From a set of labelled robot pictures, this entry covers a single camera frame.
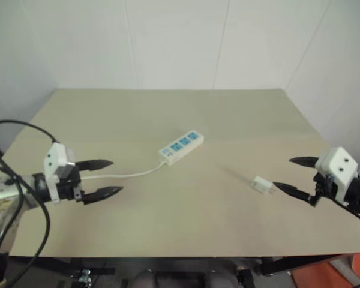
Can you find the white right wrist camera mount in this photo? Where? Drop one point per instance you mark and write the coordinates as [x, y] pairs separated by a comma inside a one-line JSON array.
[[337, 168]]

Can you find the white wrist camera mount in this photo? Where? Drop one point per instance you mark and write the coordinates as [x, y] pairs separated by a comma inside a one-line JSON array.
[[54, 156], [337, 168]]

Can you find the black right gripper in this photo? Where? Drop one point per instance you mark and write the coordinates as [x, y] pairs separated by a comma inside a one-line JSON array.
[[323, 186]]

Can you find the white power strip with cord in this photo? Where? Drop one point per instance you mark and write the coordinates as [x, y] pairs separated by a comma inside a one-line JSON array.
[[181, 146]]

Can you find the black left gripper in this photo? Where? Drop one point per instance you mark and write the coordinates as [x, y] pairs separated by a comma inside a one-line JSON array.
[[66, 187]]

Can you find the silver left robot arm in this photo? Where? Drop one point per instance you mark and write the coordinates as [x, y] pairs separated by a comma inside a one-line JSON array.
[[6, 192]]

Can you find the white plug adapter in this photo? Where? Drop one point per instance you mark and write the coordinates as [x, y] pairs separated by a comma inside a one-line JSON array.
[[261, 183]]

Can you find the orange object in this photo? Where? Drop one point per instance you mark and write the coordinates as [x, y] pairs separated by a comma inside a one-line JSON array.
[[333, 273]]

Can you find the black table frame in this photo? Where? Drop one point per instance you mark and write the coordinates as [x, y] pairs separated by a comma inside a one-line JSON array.
[[180, 265]]

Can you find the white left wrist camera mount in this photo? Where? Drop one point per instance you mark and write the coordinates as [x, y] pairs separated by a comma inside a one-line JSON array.
[[54, 156]]

